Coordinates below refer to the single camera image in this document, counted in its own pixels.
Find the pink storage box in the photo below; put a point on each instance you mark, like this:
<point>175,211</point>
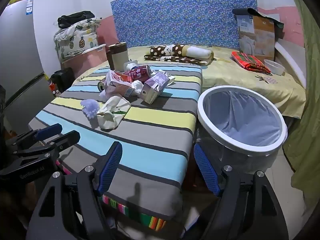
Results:
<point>87,58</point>

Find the rainbow striped cloth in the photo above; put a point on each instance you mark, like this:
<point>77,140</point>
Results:
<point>140,217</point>

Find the red drink can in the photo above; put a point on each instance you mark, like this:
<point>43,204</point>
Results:
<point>138,73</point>

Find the white tissue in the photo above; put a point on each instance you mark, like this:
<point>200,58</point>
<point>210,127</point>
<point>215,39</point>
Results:
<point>137,85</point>
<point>104,95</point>

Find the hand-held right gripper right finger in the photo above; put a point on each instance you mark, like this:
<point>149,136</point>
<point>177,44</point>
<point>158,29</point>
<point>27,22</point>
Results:
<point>206,171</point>

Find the clear plastic container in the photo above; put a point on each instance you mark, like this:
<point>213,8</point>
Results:
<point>273,67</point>

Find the green curtain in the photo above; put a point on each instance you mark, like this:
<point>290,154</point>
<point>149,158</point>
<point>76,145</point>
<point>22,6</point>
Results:
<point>307,105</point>

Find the striped blanket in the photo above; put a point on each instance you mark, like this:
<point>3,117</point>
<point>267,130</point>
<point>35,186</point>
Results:
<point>155,135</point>

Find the lavender plastic toy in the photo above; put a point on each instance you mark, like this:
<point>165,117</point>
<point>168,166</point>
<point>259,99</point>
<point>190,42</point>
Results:
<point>90,108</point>

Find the silver foil packet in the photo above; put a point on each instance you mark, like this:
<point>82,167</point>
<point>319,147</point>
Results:
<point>167,76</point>

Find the brown and beige thermos jug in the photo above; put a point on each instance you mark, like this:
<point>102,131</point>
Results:
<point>119,57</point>

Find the black case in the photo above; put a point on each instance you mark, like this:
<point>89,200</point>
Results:
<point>61,78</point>

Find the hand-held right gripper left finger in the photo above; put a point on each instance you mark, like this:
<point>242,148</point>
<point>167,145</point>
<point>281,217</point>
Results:
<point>110,166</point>

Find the yellow bed sheet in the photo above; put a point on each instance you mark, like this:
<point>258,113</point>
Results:
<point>237,85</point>

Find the brown polka dot cloth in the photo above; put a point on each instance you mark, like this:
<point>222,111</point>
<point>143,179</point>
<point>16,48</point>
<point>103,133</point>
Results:
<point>175,50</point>

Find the red plaid cloth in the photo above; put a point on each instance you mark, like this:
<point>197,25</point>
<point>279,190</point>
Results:
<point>250,62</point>

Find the blue floral headboard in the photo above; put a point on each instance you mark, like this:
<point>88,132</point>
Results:
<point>180,17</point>

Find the crumpled white paper bag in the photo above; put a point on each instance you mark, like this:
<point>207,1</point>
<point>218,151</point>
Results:
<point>113,112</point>

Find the purple drink carton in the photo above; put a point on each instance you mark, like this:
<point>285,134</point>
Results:
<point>153,90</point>

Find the pink drink carton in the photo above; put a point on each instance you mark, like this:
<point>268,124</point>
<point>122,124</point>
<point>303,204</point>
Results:
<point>117,83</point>

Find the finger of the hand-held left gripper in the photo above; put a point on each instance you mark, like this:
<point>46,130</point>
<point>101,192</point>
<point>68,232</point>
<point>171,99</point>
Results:
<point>67,140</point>
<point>48,131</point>

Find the grey refrigerator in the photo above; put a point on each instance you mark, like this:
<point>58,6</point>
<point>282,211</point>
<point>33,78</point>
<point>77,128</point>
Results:
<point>20,55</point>

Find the pineapple print quilt bag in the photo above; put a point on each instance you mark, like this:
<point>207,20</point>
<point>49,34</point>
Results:
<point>75,41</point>

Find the white bed frame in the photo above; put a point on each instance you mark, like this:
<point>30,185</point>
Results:
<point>291,60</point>

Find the white yoghurt bottle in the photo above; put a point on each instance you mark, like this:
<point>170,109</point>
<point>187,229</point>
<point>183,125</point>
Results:
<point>131,67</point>

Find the white trash bin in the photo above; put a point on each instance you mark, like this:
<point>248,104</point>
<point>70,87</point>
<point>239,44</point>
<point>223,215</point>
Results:
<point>240,147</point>

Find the cardboard box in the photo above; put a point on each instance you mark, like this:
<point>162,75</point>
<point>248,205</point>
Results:
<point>255,37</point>

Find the brown polka-dot folded blanket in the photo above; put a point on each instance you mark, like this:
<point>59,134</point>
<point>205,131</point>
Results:
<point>172,61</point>

